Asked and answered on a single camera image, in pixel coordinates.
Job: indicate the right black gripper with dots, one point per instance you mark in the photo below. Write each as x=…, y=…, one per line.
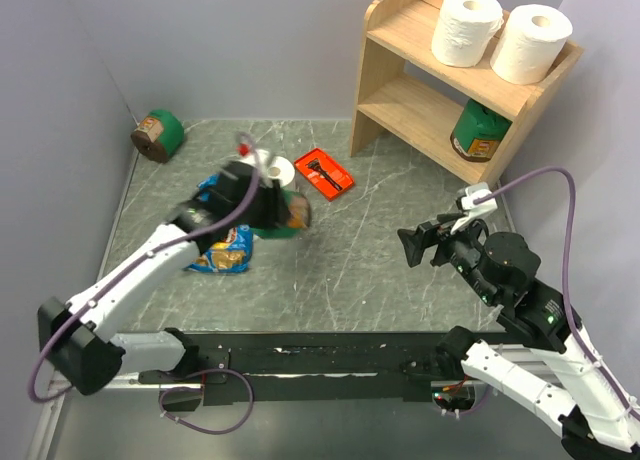
x=426, y=232

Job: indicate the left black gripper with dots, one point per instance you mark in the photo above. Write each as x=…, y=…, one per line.
x=277, y=213

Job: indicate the green roll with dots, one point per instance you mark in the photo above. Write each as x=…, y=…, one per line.
x=158, y=136
x=478, y=132
x=300, y=217

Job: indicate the white paper roll front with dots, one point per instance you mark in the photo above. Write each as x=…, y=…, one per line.
x=463, y=31

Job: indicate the white paper roll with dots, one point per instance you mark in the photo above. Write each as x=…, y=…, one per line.
x=284, y=171
x=531, y=40
x=463, y=31

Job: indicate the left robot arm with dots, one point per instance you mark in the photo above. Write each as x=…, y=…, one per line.
x=80, y=337

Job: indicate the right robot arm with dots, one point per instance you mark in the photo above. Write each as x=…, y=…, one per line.
x=591, y=415

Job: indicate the wooden two-tier shelf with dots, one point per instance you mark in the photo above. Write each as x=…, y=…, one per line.
x=399, y=32

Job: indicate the blue chips bag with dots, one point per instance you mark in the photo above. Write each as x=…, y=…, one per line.
x=232, y=255

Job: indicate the black razor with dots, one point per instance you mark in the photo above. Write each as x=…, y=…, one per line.
x=316, y=166

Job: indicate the orange razor box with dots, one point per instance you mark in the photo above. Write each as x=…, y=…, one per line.
x=334, y=168

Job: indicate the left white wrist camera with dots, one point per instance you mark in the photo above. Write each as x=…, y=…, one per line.
x=262, y=160

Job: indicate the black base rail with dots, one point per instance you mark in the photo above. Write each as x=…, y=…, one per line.
x=310, y=366

